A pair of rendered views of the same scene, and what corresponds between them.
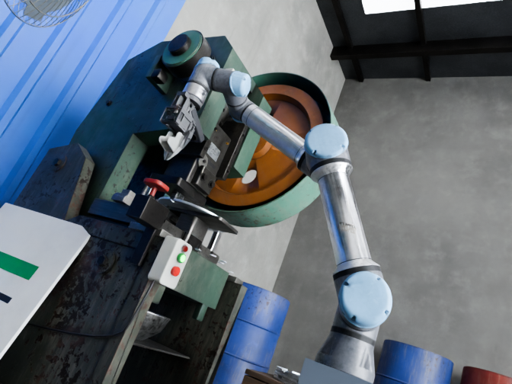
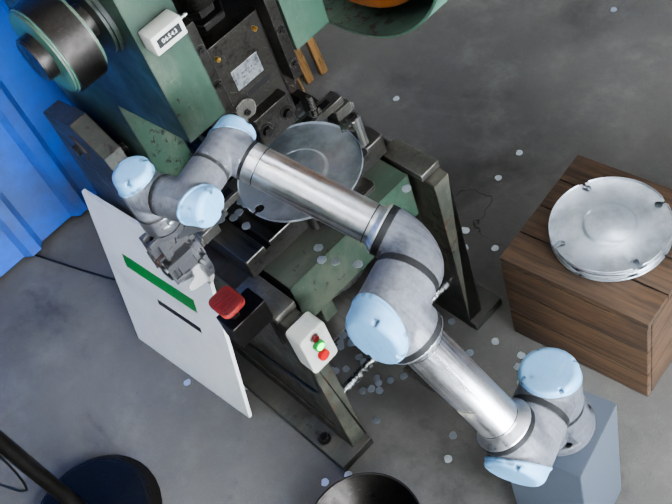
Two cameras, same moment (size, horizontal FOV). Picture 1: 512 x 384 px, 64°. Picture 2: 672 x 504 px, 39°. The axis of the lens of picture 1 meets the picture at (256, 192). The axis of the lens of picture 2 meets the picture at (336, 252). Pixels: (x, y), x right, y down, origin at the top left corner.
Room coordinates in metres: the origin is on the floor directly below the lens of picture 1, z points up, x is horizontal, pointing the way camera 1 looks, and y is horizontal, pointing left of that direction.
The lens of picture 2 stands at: (0.19, -0.56, 2.30)
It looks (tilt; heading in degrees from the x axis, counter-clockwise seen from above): 50 degrees down; 29
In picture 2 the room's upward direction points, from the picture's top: 23 degrees counter-clockwise
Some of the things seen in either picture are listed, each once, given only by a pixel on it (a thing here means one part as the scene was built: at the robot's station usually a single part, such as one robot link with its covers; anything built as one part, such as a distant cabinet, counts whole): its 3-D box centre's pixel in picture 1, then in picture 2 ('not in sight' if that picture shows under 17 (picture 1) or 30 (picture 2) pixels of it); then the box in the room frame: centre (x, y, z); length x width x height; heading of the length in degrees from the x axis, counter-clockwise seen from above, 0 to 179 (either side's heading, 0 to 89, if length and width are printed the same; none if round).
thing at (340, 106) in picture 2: not in sight; (317, 109); (1.72, 0.19, 0.76); 0.17 x 0.06 x 0.10; 146
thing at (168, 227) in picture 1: (158, 235); (277, 178); (1.58, 0.29, 0.68); 0.45 x 0.30 x 0.06; 146
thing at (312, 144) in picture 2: (193, 216); (299, 170); (1.51, 0.18, 0.78); 0.29 x 0.29 x 0.01
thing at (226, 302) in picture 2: (152, 193); (231, 309); (1.18, 0.28, 0.72); 0.07 x 0.06 x 0.08; 56
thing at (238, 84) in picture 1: (232, 86); (192, 194); (1.15, 0.20, 1.14); 0.11 x 0.11 x 0.08; 73
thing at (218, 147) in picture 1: (203, 156); (238, 73); (1.56, 0.26, 1.04); 0.17 x 0.15 x 0.30; 56
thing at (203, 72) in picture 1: (204, 76); (143, 189); (1.16, 0.29, 1.15); 0.09 x 0.08 x 0.11; 73
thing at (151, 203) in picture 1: (140, 228); (253, 329); (1.20, 0.27, 0.62); 0.10 x 0.06 x 0.20; 146
